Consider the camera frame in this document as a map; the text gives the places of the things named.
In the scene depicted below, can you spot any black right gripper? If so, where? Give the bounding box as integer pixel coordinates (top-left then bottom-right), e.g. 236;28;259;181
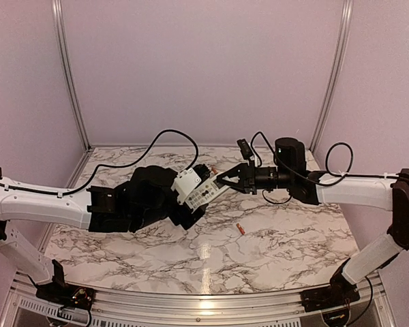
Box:
217;159;294;194

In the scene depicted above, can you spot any grey white remote control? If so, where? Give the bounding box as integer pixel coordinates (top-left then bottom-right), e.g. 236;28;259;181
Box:
185;176;229;211

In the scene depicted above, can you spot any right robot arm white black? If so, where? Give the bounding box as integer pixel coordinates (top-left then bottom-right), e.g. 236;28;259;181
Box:
217;138;409;305

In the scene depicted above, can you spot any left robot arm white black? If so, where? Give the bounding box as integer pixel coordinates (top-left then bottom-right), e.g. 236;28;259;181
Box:
0;164;210;303

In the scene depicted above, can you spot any orange battery near centre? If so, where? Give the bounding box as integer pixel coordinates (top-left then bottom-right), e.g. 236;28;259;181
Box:
236;223;245;235

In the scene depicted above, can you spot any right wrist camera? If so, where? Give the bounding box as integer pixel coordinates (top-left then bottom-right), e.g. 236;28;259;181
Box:
237;139;254;160

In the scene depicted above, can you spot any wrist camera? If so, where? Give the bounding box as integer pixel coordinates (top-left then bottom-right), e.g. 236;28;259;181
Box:
170;168;202;204
237;139;254;160

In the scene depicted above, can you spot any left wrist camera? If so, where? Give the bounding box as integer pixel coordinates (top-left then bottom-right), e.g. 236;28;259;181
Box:
170;168;202;204

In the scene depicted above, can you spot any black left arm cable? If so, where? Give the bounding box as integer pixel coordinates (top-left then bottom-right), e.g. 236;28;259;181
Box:
6;129;198;198

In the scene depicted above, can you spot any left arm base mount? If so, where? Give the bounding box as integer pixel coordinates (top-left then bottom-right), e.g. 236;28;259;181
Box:
34;260;95;311

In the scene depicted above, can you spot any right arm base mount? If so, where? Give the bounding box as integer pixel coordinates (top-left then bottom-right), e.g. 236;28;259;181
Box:
301;275;361;312

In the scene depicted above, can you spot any front aluminium rail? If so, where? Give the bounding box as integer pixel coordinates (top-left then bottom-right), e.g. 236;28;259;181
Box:
0;272;397;326

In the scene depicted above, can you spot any right aluminium frame post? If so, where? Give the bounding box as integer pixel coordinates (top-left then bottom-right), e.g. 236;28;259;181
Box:
309;0;354;153

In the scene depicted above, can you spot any aluminium frame post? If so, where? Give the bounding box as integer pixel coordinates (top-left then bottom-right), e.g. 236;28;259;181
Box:
51;0;91;152
309;0;354;153

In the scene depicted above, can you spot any left aluminium frame post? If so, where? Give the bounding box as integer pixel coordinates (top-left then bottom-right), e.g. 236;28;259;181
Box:
51;0;91;152

